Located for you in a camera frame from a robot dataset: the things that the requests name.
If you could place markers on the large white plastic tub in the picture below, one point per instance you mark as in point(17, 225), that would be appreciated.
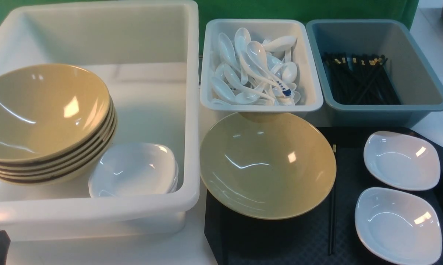
point(146, 51)

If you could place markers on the white ceramic spoon left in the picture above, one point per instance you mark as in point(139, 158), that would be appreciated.
point(227, 52)

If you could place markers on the white spoon blue mark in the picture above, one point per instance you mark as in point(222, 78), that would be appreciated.
point(257, 54)

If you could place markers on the white ceramic spoon top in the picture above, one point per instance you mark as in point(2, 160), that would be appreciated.
point(280, 44)

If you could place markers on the blue-grey chopstick bin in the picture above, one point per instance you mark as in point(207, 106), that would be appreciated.
point(412, 76)

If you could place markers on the bundle of black chopsticks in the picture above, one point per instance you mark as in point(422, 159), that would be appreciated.
point(360, 79)

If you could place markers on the white dish tray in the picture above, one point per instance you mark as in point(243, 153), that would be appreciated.
point(398, 227)
point(402, 161)

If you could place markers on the white spoon bin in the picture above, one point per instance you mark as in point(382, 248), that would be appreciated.
point(307, 80)

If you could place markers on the bottom stacked tan bowl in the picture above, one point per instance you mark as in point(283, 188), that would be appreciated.
point(73, 168)

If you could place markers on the white ceramic spoon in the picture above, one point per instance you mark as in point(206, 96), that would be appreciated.
point(280, 44)
point(227, 52)

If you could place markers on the tan noodle bowl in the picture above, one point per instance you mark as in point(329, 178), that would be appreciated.
point(267, 166)

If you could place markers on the white dish in tub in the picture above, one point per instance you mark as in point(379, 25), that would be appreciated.
point(134, 169)

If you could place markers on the black serving tray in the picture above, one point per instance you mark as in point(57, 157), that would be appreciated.
point(236, 239)

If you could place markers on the black chopstick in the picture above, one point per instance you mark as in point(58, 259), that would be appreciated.
point(332, 220)

